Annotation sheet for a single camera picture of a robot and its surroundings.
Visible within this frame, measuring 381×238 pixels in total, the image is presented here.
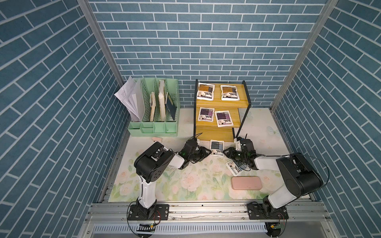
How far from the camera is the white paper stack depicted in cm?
91

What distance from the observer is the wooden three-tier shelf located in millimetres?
784

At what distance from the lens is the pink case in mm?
830
